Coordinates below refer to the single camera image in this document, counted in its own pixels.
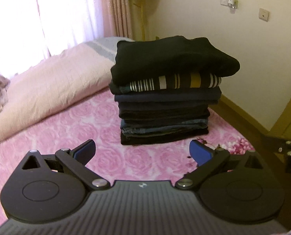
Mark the pink curtain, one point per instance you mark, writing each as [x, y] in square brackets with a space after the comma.
[34, 30]

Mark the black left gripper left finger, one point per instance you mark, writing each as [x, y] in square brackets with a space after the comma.
[45, 188]

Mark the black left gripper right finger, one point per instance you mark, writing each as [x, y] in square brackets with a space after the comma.
[239, 188]

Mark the black garment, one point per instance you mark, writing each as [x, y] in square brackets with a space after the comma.
[137, 60]

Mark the stack of folded clothes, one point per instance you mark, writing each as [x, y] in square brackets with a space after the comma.
[162, 116]

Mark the striped folded shirt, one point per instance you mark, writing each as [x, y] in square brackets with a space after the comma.
[173, 81]

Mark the beige wall socket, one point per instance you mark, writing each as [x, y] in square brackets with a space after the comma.
[264, 14]

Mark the gold coat rack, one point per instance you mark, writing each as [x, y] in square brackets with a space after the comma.
[139, 19]

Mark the pink floral bedspread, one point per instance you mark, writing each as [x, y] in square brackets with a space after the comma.
[97, 118]

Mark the white wall switch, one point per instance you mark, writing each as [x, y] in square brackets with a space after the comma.
[231, 4]

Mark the pink folded quilt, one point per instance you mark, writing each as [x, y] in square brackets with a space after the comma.
[57, 83]

